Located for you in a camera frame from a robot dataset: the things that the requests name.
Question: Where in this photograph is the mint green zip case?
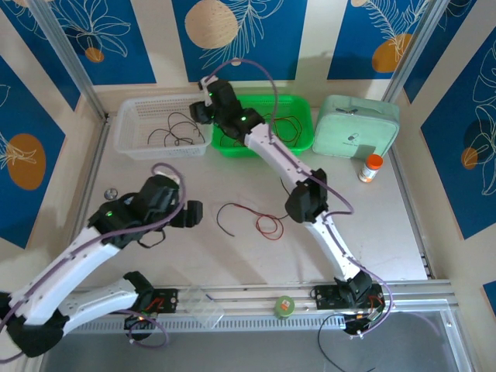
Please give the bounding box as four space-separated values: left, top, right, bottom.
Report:
312 95 401 159

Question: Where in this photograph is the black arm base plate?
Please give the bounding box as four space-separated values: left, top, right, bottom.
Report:
312 284 387 311
153 287 180 314

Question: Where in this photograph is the slotted grey cable duct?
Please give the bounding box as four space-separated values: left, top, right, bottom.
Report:
73 312 350 334

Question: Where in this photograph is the white plastic basket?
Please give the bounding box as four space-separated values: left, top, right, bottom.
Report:
115 94 214 161

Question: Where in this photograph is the aluminium table side rail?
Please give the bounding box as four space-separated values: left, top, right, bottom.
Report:
71 115 112 253
387 149 437 281

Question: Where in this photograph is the pill bottle with orange cap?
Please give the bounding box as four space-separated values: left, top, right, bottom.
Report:
356 153 384 184

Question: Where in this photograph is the aluminium frame rail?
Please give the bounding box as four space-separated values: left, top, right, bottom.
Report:
73 279 454 313

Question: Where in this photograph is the green tape roll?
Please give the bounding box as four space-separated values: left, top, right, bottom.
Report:
273 296 296 320

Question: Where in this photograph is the green plastic basket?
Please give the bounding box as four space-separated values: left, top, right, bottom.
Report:
211 94 314 159

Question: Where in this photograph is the aluminium frame post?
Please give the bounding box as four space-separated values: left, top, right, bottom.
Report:
26 0 109 122
381 0 456 102

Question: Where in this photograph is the red cable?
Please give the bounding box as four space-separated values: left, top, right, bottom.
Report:
216 202 284 242
270 115 304 147
219 129 249 149

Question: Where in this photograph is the thin black power cable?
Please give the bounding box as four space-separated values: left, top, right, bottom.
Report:
317 312 379 372

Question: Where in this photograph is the clear plastic box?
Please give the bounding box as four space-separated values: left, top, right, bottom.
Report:
178 286 226 329

